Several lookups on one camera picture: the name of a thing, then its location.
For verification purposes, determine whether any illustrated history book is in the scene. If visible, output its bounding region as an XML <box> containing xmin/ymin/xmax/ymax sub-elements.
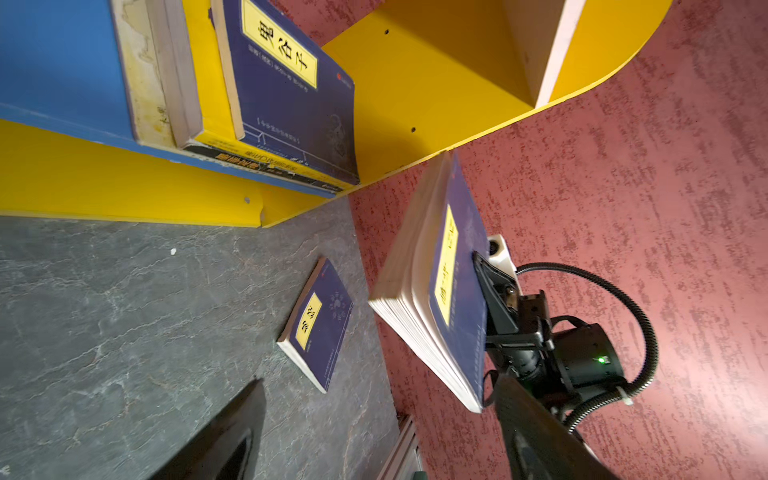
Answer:
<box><xmin>109</xmin><ymin>0</ymin><xmax>176</xmax><ymax>151</ymax></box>

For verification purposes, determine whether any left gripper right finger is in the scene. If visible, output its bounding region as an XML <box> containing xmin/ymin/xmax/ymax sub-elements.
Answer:
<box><xmin>493</xmin><ymin>376</ymin><xmax>616</xmax><ymax>479</ymax></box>

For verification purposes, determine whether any dark blue book top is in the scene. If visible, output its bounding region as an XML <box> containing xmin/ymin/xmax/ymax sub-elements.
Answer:
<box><xmin>368</xmin><ymin>152</ymin><xmax>489</xmax><ymax>413</ymax></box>

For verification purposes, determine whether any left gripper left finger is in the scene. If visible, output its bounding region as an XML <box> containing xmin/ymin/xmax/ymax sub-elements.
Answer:
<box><xmin>152</xmin><ymin>379</ymin><xmax>267</xmax><ymax>479</ymax></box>

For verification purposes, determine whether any dark blue book bottom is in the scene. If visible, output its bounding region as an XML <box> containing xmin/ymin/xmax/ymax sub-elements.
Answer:
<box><xmin>276</xmin><ymin>257</ymin><xmax>353</xmax><ymax>393</ymax></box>

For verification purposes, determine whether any yellow wooden bookshelf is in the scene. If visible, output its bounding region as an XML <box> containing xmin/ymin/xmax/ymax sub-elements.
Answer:
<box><xmin>1</xmin><ymin>1</ymin><xmax>670</xmax><ymax>227</ymax></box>

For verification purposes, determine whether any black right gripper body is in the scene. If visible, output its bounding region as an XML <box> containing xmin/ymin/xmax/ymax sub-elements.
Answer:
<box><xmin>486</xmin><ymin>292</ymin><xmax>624</xmax><ymax>414</ymax></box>

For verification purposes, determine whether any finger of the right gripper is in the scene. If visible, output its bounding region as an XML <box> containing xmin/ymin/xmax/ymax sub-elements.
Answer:
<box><xmin>472</xmin><ymin>251</ymin><xmax>519</xmax><ymax>336</ymax></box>

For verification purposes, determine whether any yellow cartoon book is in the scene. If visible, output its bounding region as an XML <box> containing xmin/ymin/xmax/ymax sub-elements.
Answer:
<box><xmin>147</xmin><ymin>1</ymin><xmax>335</xmax><ymax>196</ymax></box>

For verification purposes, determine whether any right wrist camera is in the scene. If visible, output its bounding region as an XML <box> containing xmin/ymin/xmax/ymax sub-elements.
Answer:
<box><xmin>488</xmin><ymin>234</ymin><xmax>517</xmax><ymax>277</ymax></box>

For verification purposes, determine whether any dark blue book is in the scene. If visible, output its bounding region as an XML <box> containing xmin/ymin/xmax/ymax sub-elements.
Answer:
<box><xmin>368</xmin><ymin>152</ymin><xmax>489</xmax><ymax>413</ymax></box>
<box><xmin>211</xmin><ymin>1</ymin><xmax>360</xmax><ymax>189</ymax></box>
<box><xmin>276</xmin><ymin>257</ymin><xmax>353</xmax><ymax>393</ymax></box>

